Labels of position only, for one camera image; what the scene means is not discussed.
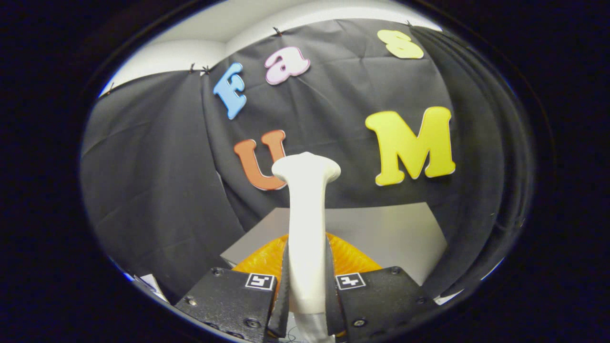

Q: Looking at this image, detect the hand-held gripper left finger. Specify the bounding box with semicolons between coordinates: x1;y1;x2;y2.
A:
174;232;291;343

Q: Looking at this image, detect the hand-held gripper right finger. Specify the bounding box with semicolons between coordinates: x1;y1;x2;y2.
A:
325;232;438;343

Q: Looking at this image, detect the white garment steamer handle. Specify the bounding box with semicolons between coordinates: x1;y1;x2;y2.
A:
272;152;342;315

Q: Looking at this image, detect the grey cabinet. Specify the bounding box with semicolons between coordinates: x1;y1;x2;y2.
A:
220;202;448;286

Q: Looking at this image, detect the black backdrop cloth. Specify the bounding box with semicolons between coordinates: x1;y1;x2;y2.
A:
80;19;537;305

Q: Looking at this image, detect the row of small backdrop clips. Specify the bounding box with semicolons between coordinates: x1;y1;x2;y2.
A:
109;20;413;94

